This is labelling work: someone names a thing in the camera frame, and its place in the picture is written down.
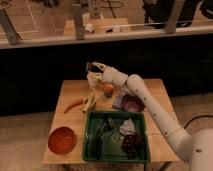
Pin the green plastic tray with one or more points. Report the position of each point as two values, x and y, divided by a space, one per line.
95 126

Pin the green vegetable in tray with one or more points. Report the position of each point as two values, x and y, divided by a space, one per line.
111 140

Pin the white crumpled item in tray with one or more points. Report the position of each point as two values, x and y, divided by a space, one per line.
127 128

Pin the orange bowl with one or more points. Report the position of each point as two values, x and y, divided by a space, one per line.
62 140

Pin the orange fruit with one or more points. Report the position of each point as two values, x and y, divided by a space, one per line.
108 88

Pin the dark eggplant in tray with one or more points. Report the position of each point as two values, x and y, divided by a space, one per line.
109 126

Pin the dark purple bowl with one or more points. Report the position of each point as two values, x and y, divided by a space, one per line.
131 104

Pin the orange carrot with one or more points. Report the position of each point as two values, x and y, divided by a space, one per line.
73 104

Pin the wooden table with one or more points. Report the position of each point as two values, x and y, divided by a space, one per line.
73 90

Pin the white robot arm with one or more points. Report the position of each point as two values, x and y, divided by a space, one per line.
196 150

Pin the blue gray cloth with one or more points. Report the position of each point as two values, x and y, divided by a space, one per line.
117 104

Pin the purple grapes bunch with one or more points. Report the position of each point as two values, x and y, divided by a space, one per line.
131 145

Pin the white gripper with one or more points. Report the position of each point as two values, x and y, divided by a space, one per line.
107 74

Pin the corn cob with husk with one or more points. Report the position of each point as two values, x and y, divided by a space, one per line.
90 101

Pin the white paper cup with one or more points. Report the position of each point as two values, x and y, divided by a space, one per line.
93 79

